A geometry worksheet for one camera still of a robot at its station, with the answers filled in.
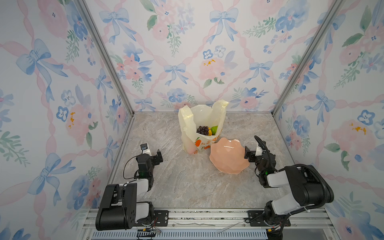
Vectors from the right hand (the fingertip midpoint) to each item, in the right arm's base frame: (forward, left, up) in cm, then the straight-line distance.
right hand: (254, 146), depth 92 cm
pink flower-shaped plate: (-4, +15, -6) cm, 17 cm away
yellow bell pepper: (+11, +27, -1) cm, 29 cm away
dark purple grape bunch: (+10, +31, +3) cm, 33 cm away
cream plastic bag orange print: (-3, +38, +28) cm, 48 cm away
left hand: (-4, +63, +1) cm, 63 cm away
